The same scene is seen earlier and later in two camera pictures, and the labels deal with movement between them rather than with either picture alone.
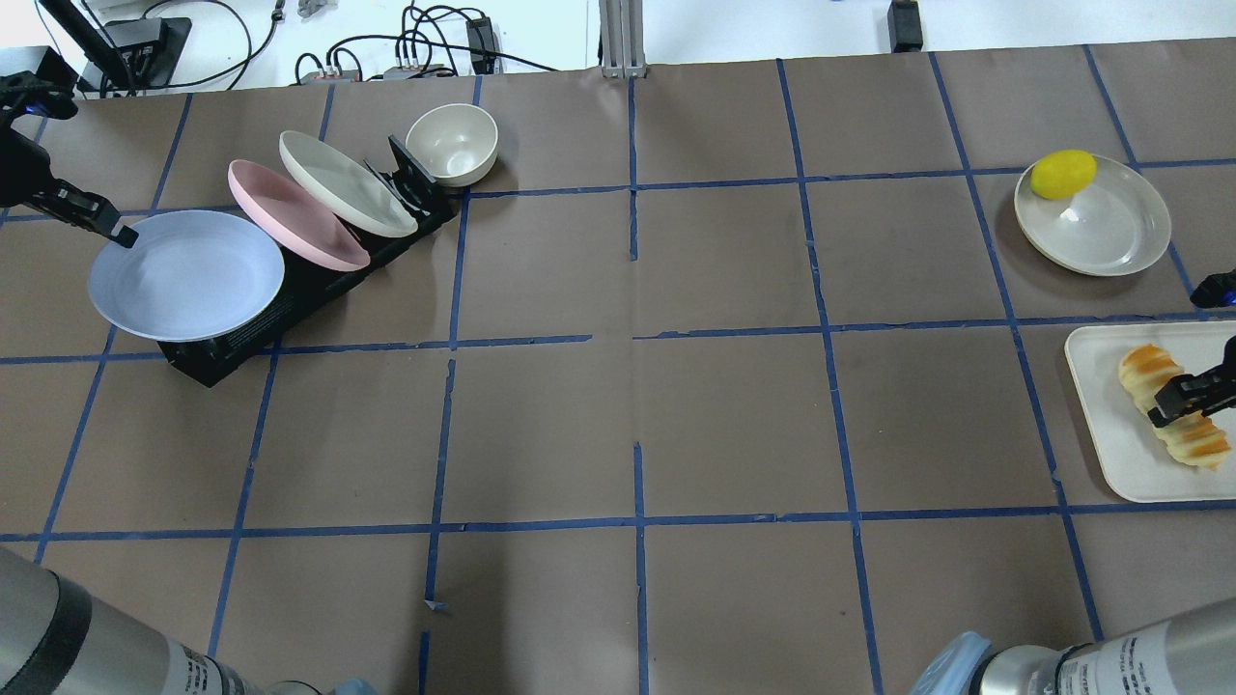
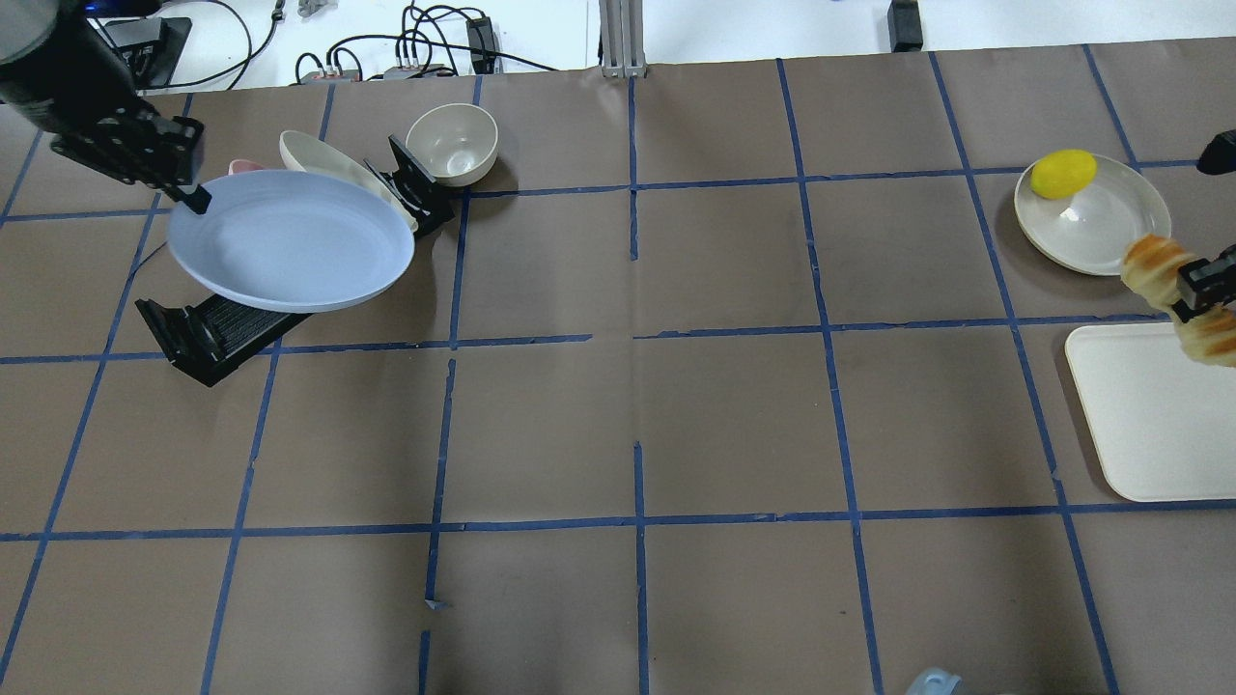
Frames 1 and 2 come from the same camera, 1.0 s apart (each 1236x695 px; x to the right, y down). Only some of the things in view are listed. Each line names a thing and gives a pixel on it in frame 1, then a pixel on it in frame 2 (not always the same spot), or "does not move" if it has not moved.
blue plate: x=189 y=275 to x=291 y=241
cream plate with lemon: x=1116 y=227 does not move
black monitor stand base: x=150 y=48 does not move
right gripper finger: x=1159 y=419 to x=1184 y=311
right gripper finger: x=1180 y=393 to x=1197 y=274
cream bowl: x=457 y=145 does not move
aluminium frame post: x=622 y=39 does not move
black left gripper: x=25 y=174 to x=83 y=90
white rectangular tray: x=1125 y=439 does not move
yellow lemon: x=1063 y=173 does not move
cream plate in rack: x=346 y=187 does not move
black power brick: x=905 y=26 does not move
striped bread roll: x=1145 y=370 to x=1150 y=266
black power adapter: x=482 y=44 does not move
